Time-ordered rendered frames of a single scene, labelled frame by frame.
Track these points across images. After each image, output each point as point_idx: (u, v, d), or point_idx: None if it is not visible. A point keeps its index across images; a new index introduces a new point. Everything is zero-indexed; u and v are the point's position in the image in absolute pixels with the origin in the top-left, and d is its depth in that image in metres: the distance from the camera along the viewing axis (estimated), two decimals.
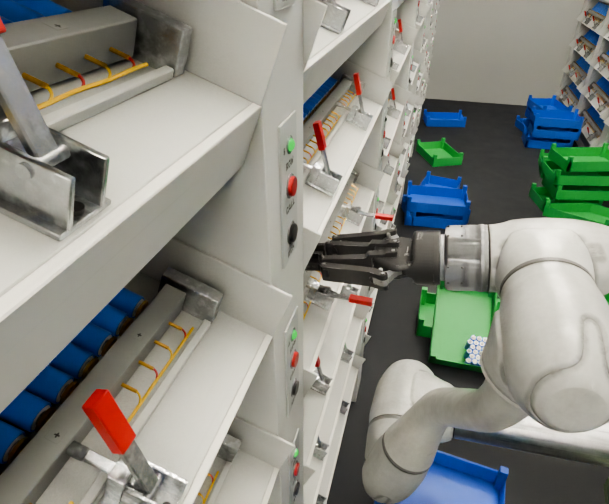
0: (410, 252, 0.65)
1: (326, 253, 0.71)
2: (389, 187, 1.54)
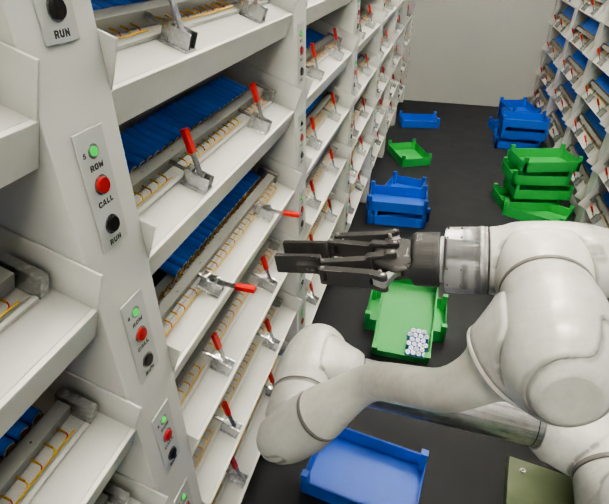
0: (410, 253, 0.64)
1: (328, 251, 0.71)
2: (332, 187, 1.62)
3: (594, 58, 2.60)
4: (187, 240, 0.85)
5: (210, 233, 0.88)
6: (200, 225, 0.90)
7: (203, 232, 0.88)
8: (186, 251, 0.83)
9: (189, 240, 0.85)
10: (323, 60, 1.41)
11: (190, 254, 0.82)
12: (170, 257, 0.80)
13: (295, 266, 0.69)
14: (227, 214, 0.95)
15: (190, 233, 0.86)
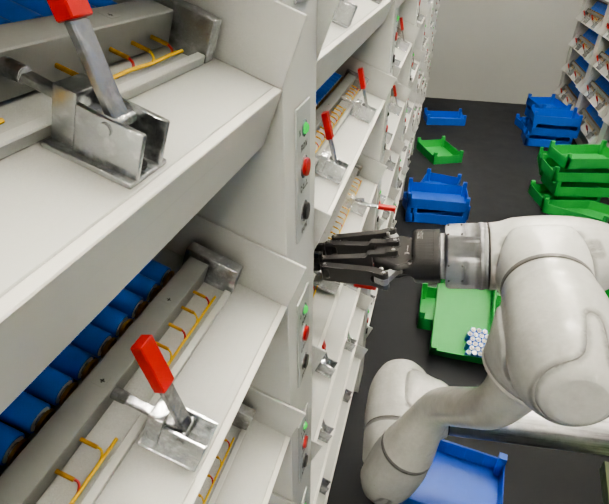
0: (410, 251, 0.65)
1: (326, 253, 0.71)
2: (391, 182, 1.57)
3: None
4: None
5: None
6: None
7: None
8: None
9: None
10: None
11: None
12: None
13: None
14: None
15: None
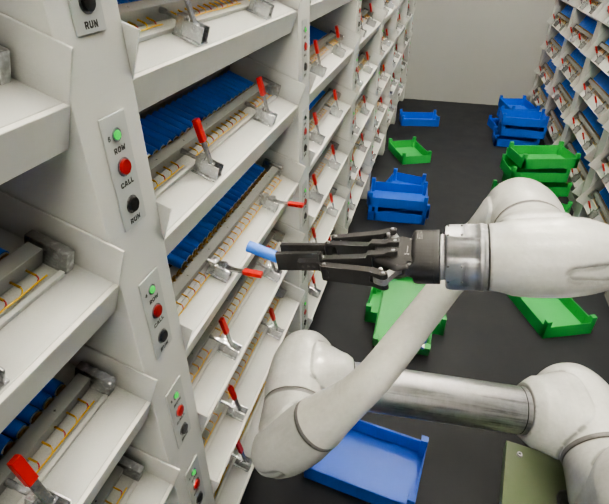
0: (410, 251, 0.64)
1: (326, 253, 0.71)
2: (334, 181, 1.65)
3: (592, 56, 2.63)
4: (196, 228, 0.88)
5: (218, 222, 0.92)
6: (208, 214, 0.93)
7: (211, 221, 0.91)
8: (195, 238, 0.87)
9: (198, 228, 0.88)
10: (325, 57, 1.44)
11: (199, 241, 0.85)
12: (180, 244, 0.83)
13: (296, 264, 0.69)
14: (234, 204, 0.99)
15: (199, 222, 0.90)
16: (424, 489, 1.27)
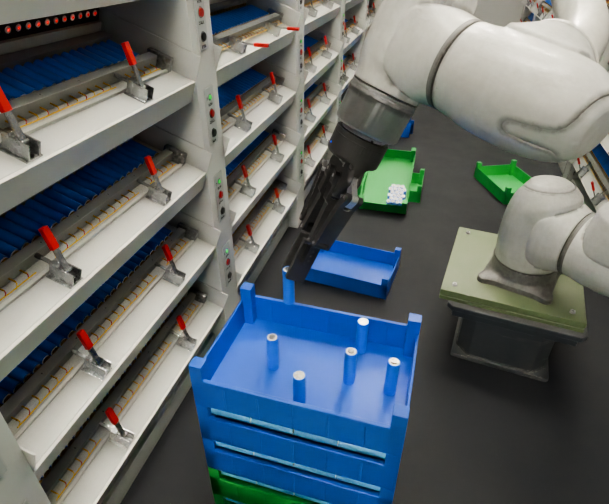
0: None
1: (311, 241, 0.68)
2: (326, 65, 1.96)
3: None
4: (219, 24, 1.19)
5: (234, 25, 1.23)
6: (227, 22, 1.24)
7: (229, 24, 1.22)
8: None
9: (220, 24, 1.19)
10: None
11: (222, 29, 1.16)
12: None
13: (296, 252, 0.72)
14: (246, 22, 1.29)
15: (221, 22, 1.21)
16: (397, 284, 1.58)
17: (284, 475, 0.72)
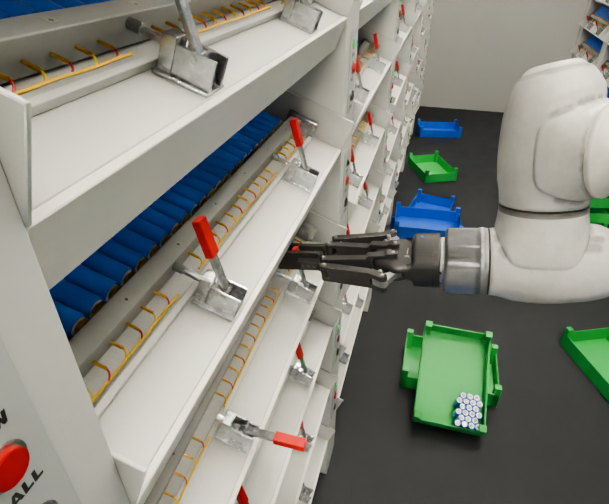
0: None
1: (321, 259, 0.68)
2: (367, 224, 1.35)
3: None
4: None
5: None
6: None
7: None
8: None
9: None
10: (362, 73, 1.13)
11: None
12: None
13: (301, 249, 0.71)
14: None
15: None
16: None
17: None
